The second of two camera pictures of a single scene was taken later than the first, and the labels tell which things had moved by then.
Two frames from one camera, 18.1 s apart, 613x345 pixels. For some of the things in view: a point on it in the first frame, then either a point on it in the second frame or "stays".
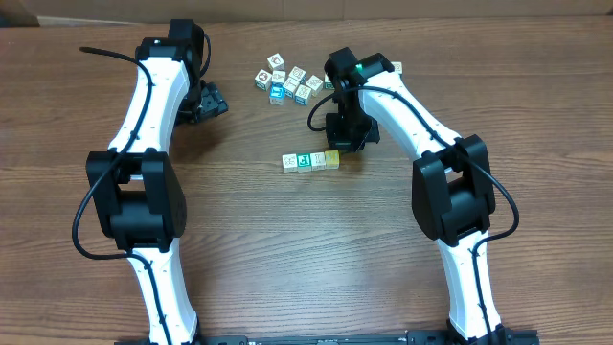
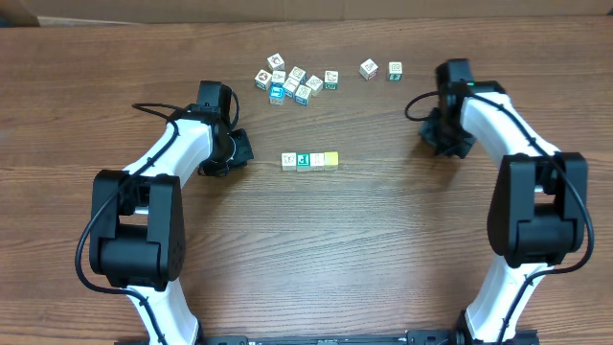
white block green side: (304, 162) stays
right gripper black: (340, 140) to (429, 131)
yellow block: (331, 159) stays
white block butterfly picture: (289, 163) stays
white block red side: (317, 161) stays
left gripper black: (214, 101) to (244, 149)
